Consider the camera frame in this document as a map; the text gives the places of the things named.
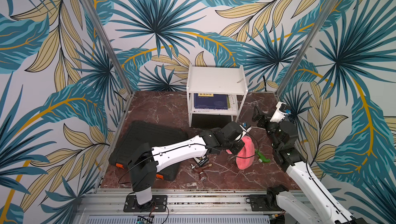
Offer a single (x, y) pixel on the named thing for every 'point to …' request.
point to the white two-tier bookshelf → (215, 80)
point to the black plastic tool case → (139, 132)
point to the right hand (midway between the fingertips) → (264, 108)
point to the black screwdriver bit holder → (201, 160)
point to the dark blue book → (217, 101)
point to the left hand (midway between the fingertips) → (239, 143)
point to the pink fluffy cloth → (245, 157)
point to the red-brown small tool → (203, 178)
